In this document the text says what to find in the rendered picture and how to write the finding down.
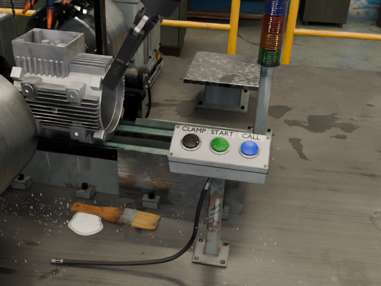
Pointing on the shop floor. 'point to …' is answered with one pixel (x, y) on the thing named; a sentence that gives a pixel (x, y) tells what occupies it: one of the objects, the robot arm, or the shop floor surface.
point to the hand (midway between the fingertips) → (115, 72)
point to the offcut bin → (324, 11)
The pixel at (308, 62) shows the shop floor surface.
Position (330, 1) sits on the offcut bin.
